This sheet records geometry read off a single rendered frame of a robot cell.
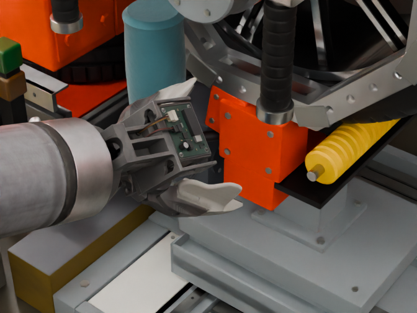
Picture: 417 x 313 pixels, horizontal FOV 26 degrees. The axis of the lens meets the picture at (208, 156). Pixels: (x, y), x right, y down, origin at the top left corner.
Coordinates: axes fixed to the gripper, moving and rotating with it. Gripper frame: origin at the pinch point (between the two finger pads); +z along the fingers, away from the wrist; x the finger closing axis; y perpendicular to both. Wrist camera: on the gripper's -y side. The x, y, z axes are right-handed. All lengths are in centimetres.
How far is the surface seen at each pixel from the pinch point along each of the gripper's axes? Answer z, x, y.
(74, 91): 58, 39, -78
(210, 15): 14.5, 17.9, -4.1
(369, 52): 49, 11, -4
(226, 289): 53, -13, -54
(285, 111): 11.2, 1.8, 2.9
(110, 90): 63, 36, -73
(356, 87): 33.8, 4.4, -0.3
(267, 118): 10.0, 1.8, 1.1
